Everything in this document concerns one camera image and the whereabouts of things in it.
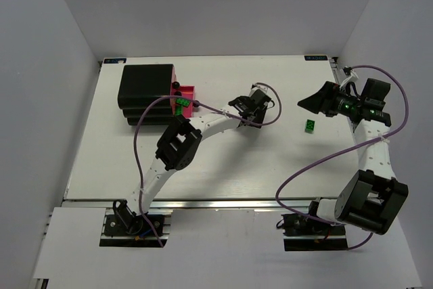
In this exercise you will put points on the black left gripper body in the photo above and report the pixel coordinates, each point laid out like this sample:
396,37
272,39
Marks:
243,107

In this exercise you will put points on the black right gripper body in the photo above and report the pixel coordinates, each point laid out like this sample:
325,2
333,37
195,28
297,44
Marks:
327,100

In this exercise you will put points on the green upturned lego brick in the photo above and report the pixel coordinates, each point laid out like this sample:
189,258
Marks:
309,126

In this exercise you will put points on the long green lego brick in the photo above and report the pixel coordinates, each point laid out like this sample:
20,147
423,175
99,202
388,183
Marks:
180,105

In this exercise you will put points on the black pink drawer cabinet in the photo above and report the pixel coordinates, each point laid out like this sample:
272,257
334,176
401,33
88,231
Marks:
140,85

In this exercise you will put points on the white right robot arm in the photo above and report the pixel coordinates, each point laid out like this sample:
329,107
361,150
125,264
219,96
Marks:
373,197

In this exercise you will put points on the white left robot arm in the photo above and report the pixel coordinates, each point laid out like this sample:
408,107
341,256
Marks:
177,147

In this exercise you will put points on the right blue corner label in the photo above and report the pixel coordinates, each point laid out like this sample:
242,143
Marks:
315,58

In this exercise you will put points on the blue corner label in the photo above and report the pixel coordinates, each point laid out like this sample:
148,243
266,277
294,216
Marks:
114,61
315,58

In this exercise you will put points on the left blue corner label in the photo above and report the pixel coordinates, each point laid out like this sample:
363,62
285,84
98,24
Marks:
114,61

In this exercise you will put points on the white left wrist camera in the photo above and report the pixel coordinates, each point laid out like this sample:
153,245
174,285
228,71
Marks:
257,86

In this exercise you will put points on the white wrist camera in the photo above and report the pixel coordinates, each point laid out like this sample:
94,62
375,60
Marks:
350,75
257,86

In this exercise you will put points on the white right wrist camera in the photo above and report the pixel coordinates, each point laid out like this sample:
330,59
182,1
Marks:
350,75

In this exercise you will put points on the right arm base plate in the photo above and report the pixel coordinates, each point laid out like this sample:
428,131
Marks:
306,235

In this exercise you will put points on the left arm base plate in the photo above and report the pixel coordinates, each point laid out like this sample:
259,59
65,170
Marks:
114,234

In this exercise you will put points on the aluminium table frame rail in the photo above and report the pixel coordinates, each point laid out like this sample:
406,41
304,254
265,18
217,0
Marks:
242,168

